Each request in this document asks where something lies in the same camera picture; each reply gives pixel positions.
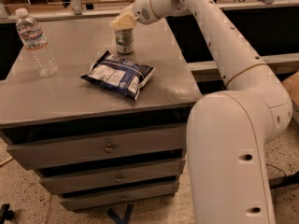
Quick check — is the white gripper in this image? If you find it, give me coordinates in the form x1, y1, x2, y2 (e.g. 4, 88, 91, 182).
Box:
111, 0, 163, 31

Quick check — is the silver green 7up can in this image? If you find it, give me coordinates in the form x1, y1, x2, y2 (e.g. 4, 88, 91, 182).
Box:
115, 28, 134, 54

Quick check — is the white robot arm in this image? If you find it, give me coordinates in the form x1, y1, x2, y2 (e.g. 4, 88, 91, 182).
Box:
112, 0, 292, 224

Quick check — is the clear plastic water bottle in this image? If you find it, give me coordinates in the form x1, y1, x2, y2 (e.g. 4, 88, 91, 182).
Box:
16, 8, 58, 77

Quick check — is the blue white chip bag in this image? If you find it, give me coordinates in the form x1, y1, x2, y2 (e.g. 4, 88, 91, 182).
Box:
81, 50, 155, 100

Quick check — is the grey drawer cabinet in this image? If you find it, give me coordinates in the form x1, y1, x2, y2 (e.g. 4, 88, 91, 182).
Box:
0, 18, 201, 200

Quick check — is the grey metal railing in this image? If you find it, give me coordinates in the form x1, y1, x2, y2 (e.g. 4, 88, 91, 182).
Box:
0, 0, 299, 25

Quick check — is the top grey drawer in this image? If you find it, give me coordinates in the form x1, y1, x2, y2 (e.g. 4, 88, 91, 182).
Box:
7, 123, 186, 170

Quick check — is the grey drawer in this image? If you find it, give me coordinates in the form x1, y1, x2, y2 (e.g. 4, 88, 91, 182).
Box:
7, 123, 186, 170
40, 158, 185, 196
60, 180, 179, 211

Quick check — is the middle grey drawer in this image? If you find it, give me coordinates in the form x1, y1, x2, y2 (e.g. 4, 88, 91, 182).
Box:
40, 158, 185, 196

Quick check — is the bottom grey drawer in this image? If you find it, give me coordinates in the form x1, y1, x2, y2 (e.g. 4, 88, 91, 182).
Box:
60, 180, 179, 211

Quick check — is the black object bottom left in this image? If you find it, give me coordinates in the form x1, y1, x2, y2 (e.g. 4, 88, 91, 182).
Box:
0, 203, 15, 224

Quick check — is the black cable on floor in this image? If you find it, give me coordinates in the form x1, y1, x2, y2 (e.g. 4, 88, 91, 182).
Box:
265, 163, 288, 189

